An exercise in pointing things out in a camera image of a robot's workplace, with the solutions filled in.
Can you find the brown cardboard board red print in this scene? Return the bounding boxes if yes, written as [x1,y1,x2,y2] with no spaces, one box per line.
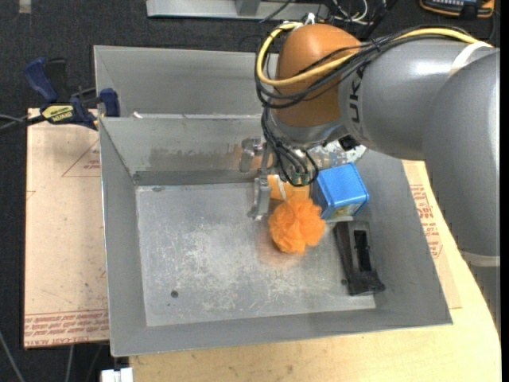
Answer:
[23,107,464,349]

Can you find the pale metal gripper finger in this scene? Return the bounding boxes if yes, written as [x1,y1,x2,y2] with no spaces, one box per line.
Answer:
[239,136,266,173]
[247,176,273,221]

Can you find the black cylinder on white bracket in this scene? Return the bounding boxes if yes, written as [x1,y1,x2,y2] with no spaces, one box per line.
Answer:
[340,134,366,163]

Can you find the orange box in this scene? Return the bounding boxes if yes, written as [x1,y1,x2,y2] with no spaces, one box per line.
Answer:
[266,174,312,203]

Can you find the orange mesh bath pouf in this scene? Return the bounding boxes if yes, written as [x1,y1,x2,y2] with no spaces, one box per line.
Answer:
[267,195,327,255]

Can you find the blue square tin box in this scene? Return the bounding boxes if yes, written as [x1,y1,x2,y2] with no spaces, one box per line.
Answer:
[311,162,371,220]

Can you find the black flat block with slot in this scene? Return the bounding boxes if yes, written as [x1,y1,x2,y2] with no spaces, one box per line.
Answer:
[332,220,387,297]

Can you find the grey metal bin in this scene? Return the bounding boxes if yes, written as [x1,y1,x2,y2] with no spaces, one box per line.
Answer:
[93,45,454,357]

